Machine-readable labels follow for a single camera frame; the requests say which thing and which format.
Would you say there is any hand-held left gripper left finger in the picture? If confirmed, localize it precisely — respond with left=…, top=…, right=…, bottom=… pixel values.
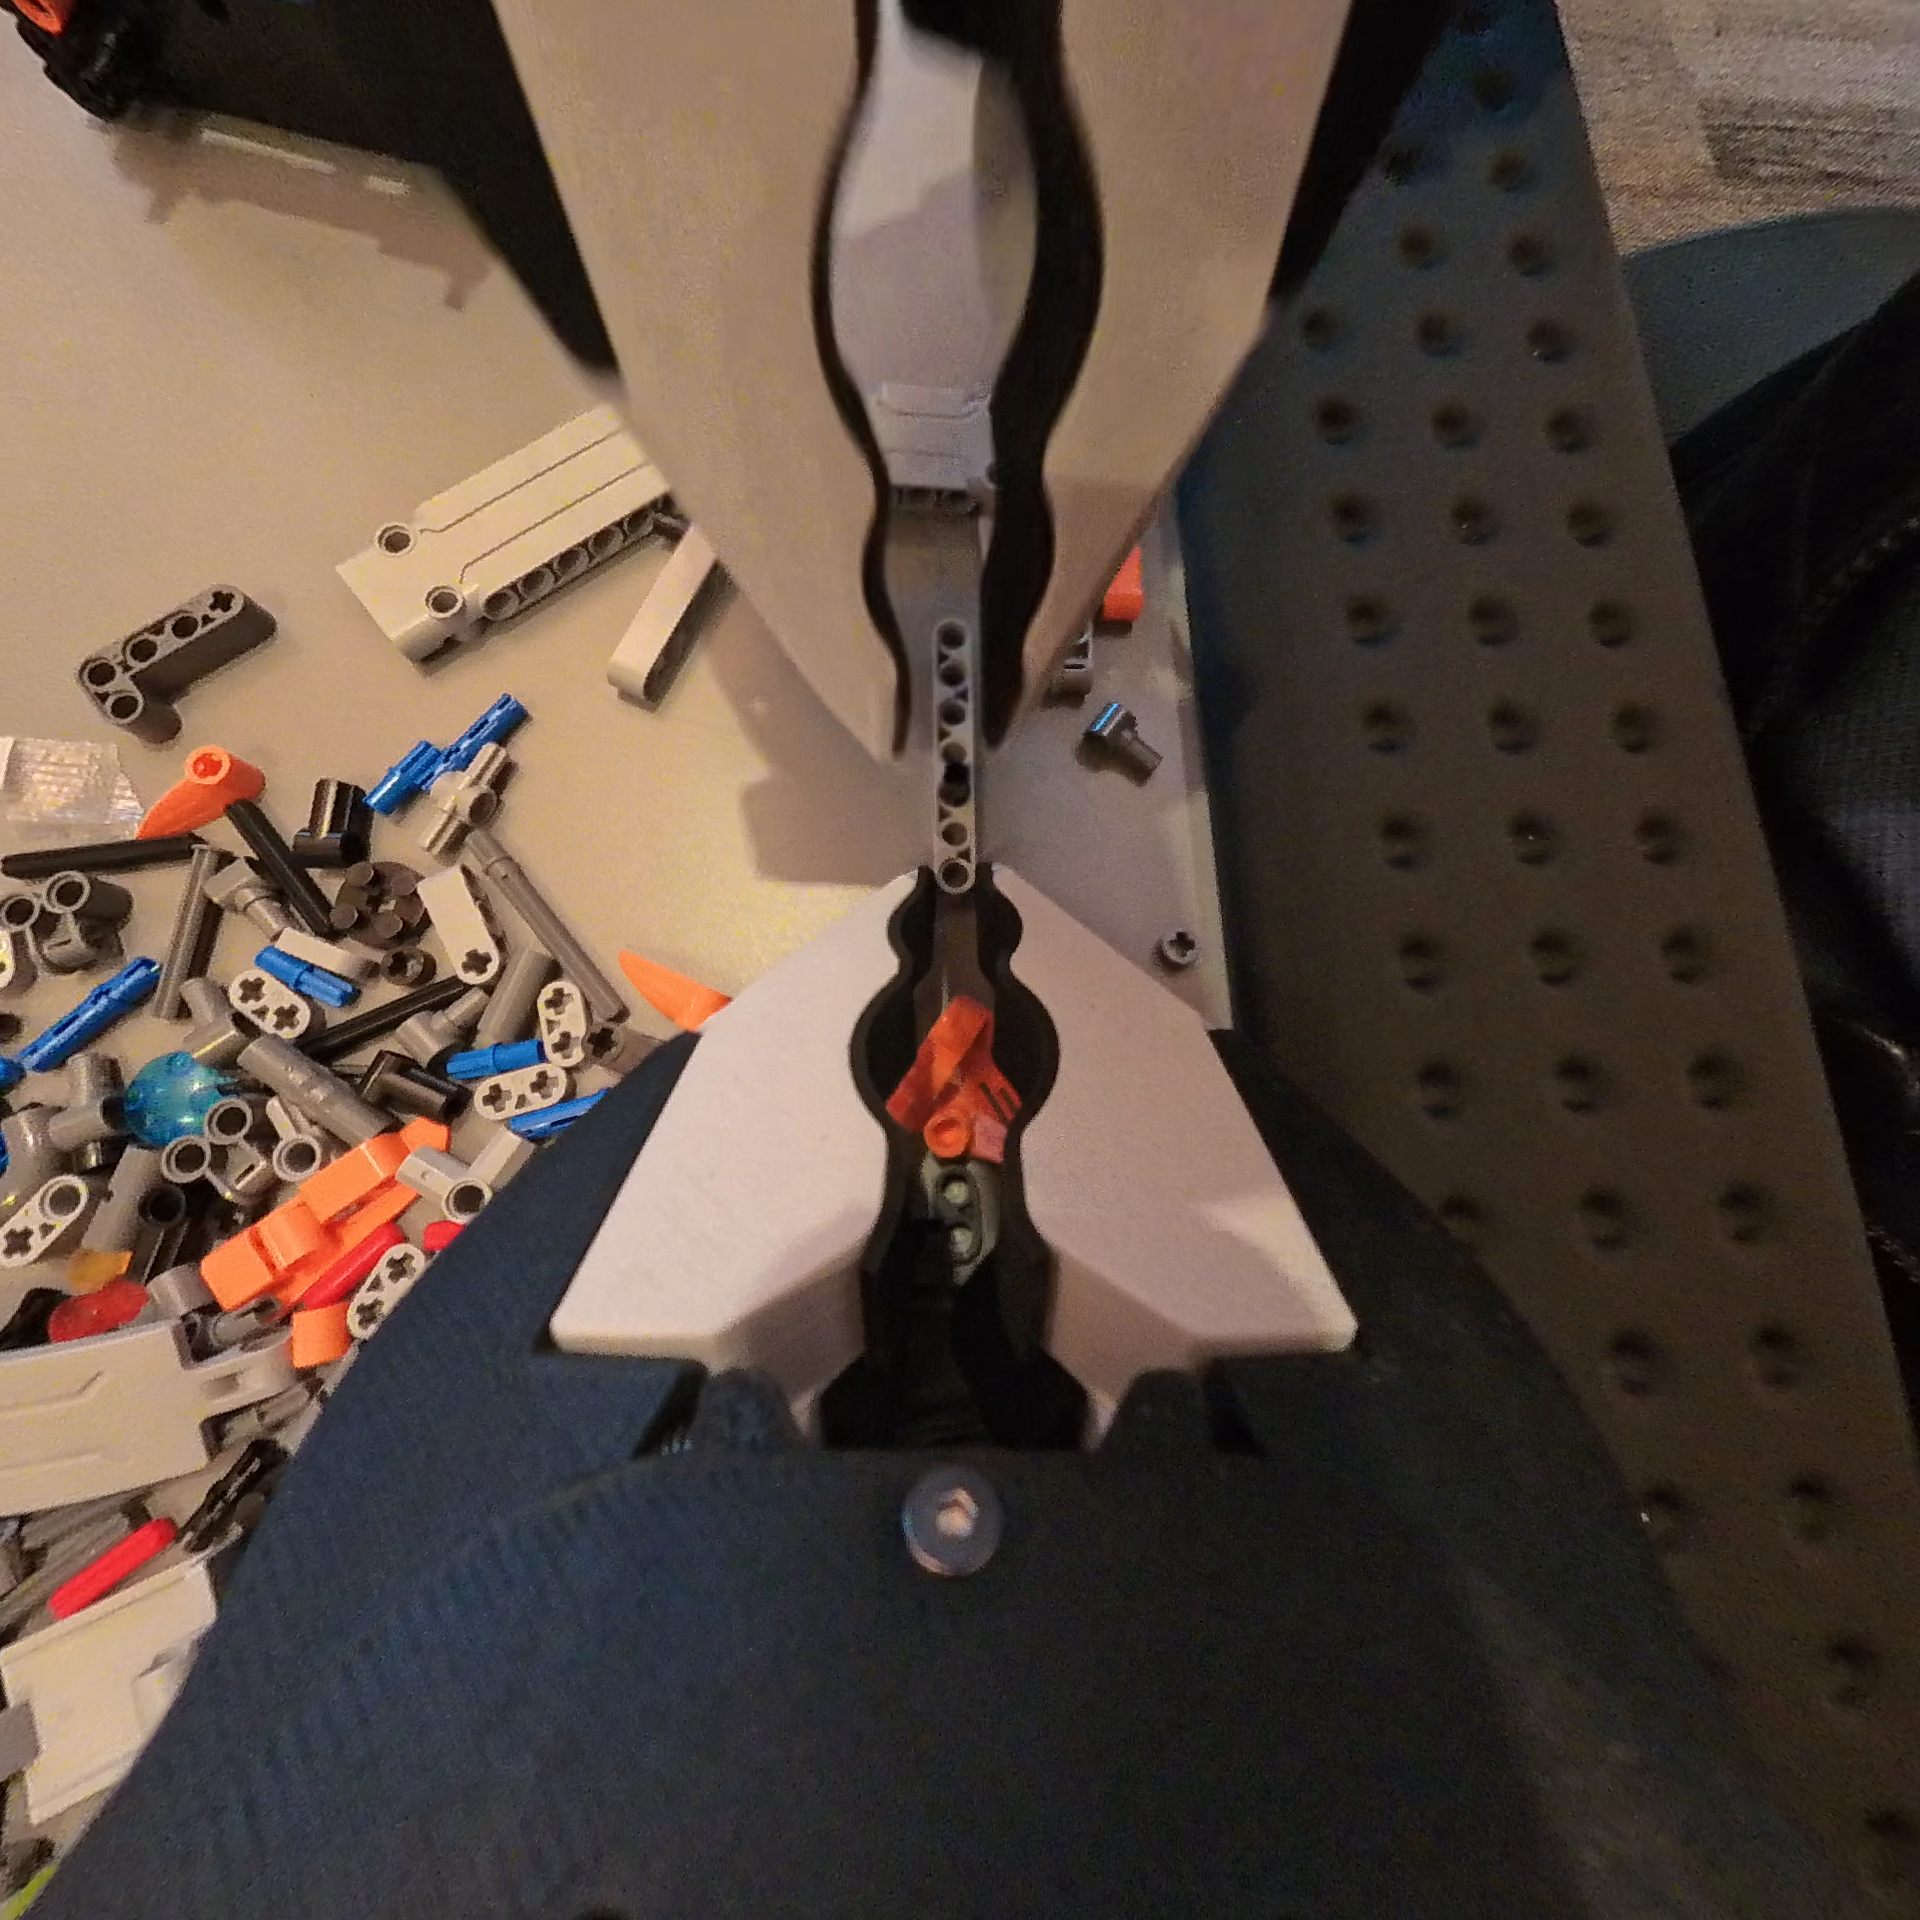
left=550, top=869, right=926, bottom=1367

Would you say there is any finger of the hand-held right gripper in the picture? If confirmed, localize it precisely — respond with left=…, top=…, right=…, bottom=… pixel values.
left=490, top=0, right=911, bottom=768
left=999, top=0, right=1374, bottom=715

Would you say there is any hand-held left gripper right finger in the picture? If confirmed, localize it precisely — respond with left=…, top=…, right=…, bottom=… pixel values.
left=999, top=863, right=1361, bottom=1367

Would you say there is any orange gear frame assembly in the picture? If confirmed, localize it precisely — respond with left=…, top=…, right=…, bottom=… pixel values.
left=0, top=0, right=618, bottom=337

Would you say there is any thin grey perforated beam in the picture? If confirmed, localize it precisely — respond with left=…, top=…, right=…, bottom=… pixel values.
left=921, top=496, right=984, bottom=896

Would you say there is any small orange wedge piece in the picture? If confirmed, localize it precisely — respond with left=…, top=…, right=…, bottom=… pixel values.
left=618, top=951, right=734, bottom=1034

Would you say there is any black studded panel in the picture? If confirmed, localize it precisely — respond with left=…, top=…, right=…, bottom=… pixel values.
left=1179, top=0, right=1920, bottom=1920

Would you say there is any small black grey connector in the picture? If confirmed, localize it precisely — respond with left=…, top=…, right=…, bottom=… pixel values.
left=1077, top=695, right=1170, bottom=786

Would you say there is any pile of small building parts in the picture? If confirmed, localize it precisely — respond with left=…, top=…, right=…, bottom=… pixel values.
left=0, top=695, right=714, bottom=1868

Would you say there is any dark grey angled beam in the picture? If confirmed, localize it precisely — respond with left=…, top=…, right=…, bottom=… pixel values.
left=72, top=581, right=281, bottom=740

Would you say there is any person's leg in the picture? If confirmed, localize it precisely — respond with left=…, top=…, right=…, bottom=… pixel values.
left=1665, top=216, right=1920, bottom=1218

